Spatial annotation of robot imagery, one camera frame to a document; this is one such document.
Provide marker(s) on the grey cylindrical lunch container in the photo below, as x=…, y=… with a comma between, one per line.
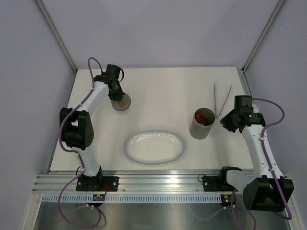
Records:
x=200, y=131

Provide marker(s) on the metal tongs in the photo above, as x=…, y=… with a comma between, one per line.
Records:
x=221, y=93

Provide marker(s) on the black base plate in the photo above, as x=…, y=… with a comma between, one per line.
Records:
x=214, y=184
x=92, y=184

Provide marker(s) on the white oval plate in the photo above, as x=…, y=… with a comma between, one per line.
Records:
x=154, y=147

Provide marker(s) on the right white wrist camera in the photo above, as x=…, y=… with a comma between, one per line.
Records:
x=254, y=105

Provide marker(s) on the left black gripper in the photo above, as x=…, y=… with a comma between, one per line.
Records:
x=119, y=96

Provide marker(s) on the slotted cable duct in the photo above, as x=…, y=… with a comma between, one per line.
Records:
x=140, y=198

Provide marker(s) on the red sausage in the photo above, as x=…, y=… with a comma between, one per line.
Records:
x=198, y=118

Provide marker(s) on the aluminium mounting rail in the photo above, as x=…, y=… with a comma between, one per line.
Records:
x=133, y=182

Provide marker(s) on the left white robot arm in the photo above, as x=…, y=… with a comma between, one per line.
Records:
x=76, y=132

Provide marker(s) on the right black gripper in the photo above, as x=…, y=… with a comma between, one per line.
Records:
x=227, y=125

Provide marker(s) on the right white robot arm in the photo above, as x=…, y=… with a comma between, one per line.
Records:
x=269, y=190

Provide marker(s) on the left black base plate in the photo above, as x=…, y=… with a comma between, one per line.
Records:
x=92, y=184

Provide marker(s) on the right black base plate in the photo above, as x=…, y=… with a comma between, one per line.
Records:
x=214, y=184

